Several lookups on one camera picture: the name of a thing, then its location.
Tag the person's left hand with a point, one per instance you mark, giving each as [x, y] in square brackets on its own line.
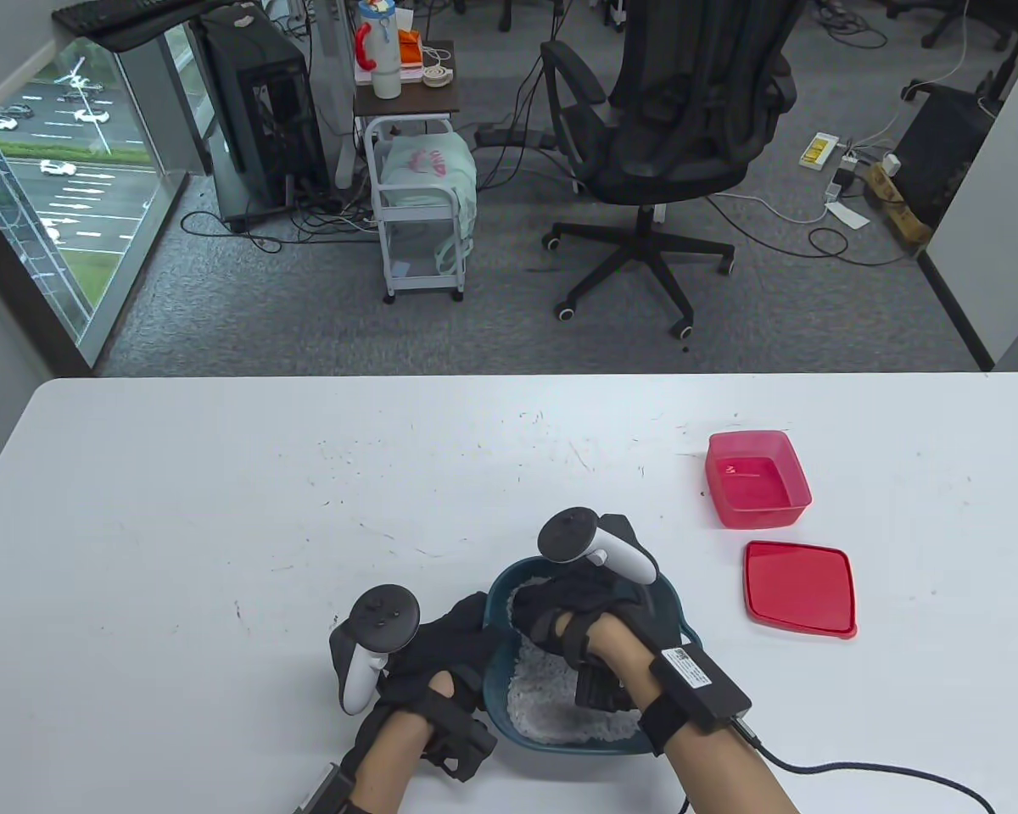
[439, 644]

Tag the person's right hand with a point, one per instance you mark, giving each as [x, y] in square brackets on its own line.
[577, 602]

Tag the black and white controller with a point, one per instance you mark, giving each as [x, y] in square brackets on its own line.
[384, 615]
[568, 536]

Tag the teal plastic basin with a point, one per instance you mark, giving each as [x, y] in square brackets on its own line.
[496, 678]

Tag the white rice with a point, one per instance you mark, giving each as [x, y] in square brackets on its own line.
[543, 704]

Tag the red plastic container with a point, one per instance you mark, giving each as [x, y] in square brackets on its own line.
[759, 492]

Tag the red plastic lid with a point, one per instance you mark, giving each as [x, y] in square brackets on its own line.
[802, 589]

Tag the person's left forearm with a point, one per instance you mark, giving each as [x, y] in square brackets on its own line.
[388, 755]

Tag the person's right forearm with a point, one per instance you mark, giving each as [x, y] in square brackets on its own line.
[721, 772]

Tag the white rolling cart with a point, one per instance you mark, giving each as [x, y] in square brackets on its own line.
[416, 214]

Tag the black office chair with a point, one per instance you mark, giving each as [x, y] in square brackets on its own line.
[670, 161]

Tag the pale green plastic bag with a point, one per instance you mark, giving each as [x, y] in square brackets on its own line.
[428, 165]

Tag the black power strip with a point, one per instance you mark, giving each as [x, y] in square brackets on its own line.
[509, 136]

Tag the white paper sheet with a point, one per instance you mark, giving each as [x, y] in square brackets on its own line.
[847, 215]

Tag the yellow and white power strip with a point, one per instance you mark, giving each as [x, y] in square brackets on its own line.
[819, 151]

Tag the brown side table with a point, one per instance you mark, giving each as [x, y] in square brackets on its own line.
[416, 100]

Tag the white power adapter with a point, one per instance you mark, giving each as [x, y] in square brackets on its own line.
[891, 164]

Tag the black computer tower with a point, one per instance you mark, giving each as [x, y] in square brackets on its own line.
[263, 110]

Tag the white desk leg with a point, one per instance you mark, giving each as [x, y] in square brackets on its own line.
[335, 85]

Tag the black case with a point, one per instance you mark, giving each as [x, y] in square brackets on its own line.
[942, 153]

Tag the orange packet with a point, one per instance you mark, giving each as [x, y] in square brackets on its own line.
[410, 47]

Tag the glass window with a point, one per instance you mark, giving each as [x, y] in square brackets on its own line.
[68, 170]

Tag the black keyboard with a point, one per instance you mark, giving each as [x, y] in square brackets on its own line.
[110, 15]

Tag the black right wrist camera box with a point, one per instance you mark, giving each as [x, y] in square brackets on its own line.
[700, 691]

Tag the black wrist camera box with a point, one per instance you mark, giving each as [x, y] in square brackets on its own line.
[700, 691]
[329, 793]

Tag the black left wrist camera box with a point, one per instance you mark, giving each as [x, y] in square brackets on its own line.
[329, 793]

